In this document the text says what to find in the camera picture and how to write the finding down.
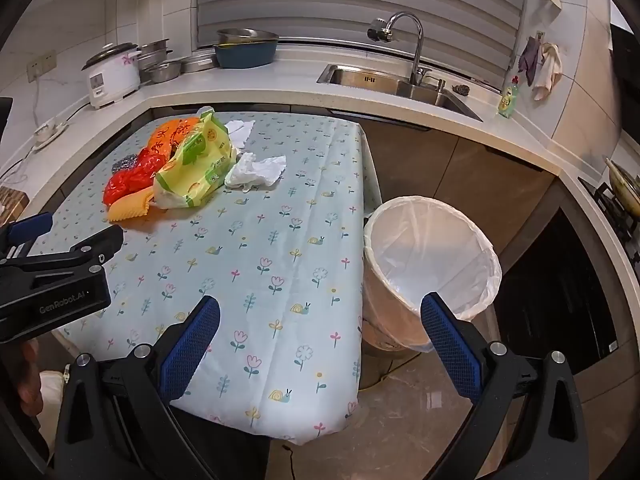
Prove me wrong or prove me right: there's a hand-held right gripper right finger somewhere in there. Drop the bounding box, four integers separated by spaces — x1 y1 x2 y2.
415 292 589 480

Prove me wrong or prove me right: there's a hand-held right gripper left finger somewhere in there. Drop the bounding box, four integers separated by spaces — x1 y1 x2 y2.
52 296 221 480

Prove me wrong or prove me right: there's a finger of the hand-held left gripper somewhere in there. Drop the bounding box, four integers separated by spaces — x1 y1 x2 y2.
0 224 125 275
0 211 55 252

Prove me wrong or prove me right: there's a red plastic bag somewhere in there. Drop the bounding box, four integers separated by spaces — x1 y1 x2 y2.
103 147 173 207

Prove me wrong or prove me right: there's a trash bin with white liner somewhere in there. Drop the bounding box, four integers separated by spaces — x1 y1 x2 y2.
361 196 502 354

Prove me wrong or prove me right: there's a yellow green plastic package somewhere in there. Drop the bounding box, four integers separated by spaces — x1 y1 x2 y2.
151 112 240 211

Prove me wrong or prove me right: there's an orange printed plastic bag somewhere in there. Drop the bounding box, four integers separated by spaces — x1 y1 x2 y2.
145 116 203 161

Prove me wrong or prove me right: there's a white paper towel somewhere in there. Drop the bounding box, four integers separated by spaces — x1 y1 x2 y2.
225 152 287 194
223 120 257 151

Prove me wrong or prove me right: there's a person's left hand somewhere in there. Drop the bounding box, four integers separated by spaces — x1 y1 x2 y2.
14 341 47 417

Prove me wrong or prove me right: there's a wooden board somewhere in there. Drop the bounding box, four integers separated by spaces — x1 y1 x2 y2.
0 186 26 224

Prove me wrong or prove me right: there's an orange foam net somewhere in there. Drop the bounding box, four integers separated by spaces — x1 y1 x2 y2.
107 187 155 223

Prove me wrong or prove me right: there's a steel wool ball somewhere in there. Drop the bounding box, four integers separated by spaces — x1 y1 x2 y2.
111 152 142 177

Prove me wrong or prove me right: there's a floral tablecloth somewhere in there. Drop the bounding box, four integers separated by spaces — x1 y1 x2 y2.
45 107 383 447

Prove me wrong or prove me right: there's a black built-in oven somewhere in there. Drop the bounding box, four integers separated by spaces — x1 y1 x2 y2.
500 205 624 376

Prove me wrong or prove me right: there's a white rice cooker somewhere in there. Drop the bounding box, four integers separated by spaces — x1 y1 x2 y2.
81 42 143 109

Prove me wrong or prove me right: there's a brown kitchen cabinet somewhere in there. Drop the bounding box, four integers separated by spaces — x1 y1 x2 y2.
325 107 566 281

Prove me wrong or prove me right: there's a steel bowl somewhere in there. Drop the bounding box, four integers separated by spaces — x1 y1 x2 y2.
145 60 185 84

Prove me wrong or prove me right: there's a stacked steel pot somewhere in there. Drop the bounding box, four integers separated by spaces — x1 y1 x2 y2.
136 39 174 83

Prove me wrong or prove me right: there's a black gas stove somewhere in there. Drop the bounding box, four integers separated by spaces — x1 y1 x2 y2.
577 176 640 267

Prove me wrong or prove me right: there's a flat steel pan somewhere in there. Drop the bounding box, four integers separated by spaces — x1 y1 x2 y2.
180 52 219 74

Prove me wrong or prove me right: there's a golden wok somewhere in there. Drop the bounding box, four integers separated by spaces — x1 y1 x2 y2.
605 157 640 216

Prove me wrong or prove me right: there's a blue basin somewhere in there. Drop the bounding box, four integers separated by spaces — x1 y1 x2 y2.
214 40 279 70

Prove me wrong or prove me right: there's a green dish soap bottle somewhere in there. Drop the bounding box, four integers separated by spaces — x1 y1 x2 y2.
496 76 521 119

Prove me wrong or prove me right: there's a steel basin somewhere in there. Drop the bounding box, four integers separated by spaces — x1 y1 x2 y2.
216 28 280 46

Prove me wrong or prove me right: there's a steel sink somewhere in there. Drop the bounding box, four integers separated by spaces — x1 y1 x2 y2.
316 63 484 122

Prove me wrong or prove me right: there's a beige hanging cloth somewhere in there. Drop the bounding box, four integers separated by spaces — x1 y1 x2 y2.
531 42 564 102

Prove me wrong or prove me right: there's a purple hanging cloth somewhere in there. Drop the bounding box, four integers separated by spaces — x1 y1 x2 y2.
517 35 544 86

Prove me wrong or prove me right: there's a steel faucet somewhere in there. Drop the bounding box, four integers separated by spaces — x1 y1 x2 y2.
367 11 432 86

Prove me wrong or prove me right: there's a black range hood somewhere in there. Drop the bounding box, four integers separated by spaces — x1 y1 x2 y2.
609 22 640 131

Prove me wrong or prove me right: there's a grey window blind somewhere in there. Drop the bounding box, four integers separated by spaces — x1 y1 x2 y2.
195 0 531 59

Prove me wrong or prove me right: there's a wall socket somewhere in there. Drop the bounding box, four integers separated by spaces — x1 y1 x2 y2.
27 49 57 82

